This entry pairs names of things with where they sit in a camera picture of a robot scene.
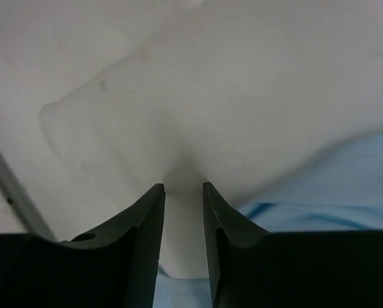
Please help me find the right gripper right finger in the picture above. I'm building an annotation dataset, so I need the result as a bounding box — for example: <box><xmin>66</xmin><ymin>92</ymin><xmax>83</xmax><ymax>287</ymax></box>
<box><xmin>203</xmin><ymin>182</ymin><xmax>383</xmax><ymax>307</ymax></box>

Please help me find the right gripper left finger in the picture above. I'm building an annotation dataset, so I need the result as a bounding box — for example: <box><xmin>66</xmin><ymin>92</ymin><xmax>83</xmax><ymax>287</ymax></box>
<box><xmin>0</xmin><ymin>184</ymin><xmax>165</xmax><ymax>307</ymax></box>

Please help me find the light blue pillowcase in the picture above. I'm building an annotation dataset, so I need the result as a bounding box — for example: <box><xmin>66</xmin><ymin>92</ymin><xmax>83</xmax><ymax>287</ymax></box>
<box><xmin>152</xmin><ymin>128</ymin><xmax>383</xmax><ymax>308</ymax></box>

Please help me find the white pillow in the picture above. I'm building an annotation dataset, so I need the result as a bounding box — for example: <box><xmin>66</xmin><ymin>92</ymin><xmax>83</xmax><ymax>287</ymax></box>
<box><xmin>0</xmin><ymin>1</ymin><xmax>383</xmax><ymax>278</ymax></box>

